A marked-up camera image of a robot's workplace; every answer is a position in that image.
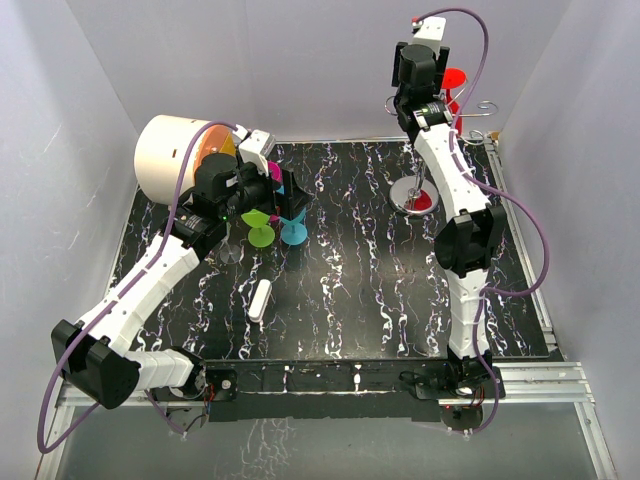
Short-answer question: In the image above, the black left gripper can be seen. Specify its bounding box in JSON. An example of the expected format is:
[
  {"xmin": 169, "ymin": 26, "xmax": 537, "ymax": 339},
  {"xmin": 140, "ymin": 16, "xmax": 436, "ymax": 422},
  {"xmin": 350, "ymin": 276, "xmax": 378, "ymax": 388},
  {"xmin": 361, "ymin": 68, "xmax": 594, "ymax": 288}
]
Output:
[{"xmin": 220, "ymin": 156, "xmax": 312, "ymax": 222}]

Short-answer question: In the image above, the pink wine glass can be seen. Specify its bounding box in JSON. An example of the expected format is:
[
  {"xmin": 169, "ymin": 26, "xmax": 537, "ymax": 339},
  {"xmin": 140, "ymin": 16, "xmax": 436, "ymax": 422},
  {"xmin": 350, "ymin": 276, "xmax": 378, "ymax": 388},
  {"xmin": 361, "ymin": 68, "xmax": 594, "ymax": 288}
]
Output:
[{"xmin": 268, "ymin": 161, "xmax": 284, "ymax": 224}]

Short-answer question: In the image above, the red wine glass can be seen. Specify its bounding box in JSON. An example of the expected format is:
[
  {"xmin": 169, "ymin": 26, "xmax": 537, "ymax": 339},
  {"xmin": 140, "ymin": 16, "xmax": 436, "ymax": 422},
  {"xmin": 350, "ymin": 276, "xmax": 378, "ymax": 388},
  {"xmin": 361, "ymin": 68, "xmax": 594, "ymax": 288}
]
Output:
[{"xmin": 440, "ymin": 67, "xmax": 467, "ymax": 116}]

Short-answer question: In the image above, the blue wine glass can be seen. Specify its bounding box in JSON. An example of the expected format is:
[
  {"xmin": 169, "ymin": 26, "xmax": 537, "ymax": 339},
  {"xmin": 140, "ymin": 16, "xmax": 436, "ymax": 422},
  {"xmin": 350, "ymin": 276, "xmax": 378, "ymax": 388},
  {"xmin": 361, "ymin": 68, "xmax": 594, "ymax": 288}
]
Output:
[{"xmin": 280, "ymin": 208, "xmax": 308, "ymax": 246}]

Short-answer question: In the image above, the green wine glass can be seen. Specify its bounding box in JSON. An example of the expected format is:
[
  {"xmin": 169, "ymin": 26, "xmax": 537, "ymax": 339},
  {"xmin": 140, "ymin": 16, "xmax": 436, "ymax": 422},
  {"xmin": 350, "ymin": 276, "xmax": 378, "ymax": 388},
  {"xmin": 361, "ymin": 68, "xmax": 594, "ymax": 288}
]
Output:
[{"xmin": 241, "ymin": 209, "xmax": 275, "ymax": 248}]

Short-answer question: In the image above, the clear champagne flute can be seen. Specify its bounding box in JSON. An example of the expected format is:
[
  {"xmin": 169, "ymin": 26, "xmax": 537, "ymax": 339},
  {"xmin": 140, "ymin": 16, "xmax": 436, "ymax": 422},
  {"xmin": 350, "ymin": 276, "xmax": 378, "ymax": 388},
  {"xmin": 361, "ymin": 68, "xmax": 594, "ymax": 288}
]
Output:
[{"xmin": 218, "ymin": 224, "xmax": 242, "ymax": 264}]

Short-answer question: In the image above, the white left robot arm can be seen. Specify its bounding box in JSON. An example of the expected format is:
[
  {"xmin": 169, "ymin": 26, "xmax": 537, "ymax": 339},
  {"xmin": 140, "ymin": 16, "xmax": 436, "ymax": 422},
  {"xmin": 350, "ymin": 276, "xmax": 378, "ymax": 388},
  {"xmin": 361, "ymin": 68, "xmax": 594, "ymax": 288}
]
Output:
[{"xmin": 51, "ymin": 115, "xmax": 311, "ymax": 409}]

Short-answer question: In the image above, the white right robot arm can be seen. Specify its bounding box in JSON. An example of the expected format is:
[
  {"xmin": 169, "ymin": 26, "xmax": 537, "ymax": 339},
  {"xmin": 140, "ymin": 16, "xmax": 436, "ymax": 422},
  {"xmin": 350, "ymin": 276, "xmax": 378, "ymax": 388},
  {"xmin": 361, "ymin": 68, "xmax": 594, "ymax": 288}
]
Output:
[{"xmin": 392, "ymin": 42, "xmax": 506, "ymax": 397}]

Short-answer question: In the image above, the chrome wine glass rack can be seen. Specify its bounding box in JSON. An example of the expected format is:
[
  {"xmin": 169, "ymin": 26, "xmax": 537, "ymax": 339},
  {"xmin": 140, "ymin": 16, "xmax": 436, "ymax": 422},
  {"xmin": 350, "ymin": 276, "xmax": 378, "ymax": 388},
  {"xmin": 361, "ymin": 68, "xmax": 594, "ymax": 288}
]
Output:
[{"xmin": 389, "ymin": 96, "xmax": 488, "ymax": 218}]

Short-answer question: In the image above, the small white bar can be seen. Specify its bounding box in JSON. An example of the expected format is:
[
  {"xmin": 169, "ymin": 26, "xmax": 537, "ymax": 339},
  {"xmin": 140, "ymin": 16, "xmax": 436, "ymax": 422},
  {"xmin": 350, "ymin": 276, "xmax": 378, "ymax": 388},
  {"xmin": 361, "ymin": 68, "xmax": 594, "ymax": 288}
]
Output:
[{"xmin": 248, "ymin": 279, "xmax": 272, "ymax": 323}]

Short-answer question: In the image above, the white orange cylinder drum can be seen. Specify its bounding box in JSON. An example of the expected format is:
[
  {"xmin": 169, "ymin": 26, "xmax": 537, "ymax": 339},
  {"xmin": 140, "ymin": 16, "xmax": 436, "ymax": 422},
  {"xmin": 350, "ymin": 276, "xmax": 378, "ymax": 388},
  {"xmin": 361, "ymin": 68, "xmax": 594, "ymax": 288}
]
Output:
[{"xmin": 134, "ymin": 115, "xmax": 236, "ymax": 206}]

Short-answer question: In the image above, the black front base bar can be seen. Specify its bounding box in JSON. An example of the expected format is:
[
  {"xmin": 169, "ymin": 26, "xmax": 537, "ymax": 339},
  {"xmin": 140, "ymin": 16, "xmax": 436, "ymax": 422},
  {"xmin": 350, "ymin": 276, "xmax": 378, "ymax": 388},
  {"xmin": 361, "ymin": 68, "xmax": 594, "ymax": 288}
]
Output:
[{"xmin": 206, "ymin": 358, "xmax": 505, "ymax": 425}]

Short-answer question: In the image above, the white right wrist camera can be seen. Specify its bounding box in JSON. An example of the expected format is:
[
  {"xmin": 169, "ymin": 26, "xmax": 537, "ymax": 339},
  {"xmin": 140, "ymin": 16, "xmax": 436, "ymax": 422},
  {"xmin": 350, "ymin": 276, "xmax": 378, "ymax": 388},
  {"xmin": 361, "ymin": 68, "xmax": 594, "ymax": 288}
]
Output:
[{"xmin": 411, "ymin": 16, "xmax": 446, "ymax": 53}]

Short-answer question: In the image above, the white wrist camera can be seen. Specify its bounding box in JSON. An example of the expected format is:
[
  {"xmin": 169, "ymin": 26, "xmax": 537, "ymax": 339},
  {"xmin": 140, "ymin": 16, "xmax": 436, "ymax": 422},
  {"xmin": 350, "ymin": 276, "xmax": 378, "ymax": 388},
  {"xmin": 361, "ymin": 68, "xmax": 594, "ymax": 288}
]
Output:
[
  {"xmin": 232, "ymin": 125, "xmax": 275, "ymax": 176},
  {"xmin": 411, "ymin": 16, "xmax": 446, "ymax": 53}
]

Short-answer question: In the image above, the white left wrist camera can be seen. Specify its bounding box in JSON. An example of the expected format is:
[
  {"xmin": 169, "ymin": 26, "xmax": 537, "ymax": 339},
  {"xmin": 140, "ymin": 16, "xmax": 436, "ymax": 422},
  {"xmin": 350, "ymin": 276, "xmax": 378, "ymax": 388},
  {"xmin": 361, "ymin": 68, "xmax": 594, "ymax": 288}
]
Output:
[{"xmin": 232, "ymin": 125, "xmax": 275, "ymax": 176}]

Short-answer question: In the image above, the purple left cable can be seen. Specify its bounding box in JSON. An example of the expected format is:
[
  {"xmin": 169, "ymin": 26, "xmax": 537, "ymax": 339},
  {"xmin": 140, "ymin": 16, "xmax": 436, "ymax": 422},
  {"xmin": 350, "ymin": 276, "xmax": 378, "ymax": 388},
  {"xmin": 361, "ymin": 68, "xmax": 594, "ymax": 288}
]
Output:
[{"xmin": 37, "ymin": 120, "xmax": 241, "ymax": 455}]

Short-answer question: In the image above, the purple cable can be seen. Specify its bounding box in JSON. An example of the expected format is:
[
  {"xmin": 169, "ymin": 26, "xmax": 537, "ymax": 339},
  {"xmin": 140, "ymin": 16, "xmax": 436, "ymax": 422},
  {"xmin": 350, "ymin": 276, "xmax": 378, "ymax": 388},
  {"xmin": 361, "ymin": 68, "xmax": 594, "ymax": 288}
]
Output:
[
  {"xmin": 419, "ymin": 6, "xmax": 554, "ymax": 434},
  {"xmin": 37, "ymin": 120, "xmax": 241, "ymax": 455}
]

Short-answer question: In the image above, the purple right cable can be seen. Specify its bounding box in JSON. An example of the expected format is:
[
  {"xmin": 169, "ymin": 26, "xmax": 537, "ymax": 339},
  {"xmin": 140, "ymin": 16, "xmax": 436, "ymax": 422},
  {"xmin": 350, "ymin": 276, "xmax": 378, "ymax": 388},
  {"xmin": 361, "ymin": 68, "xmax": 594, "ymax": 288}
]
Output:
[{"xmin": 419, "ymin": 6, "xmax": 554, "ymax": 434}]

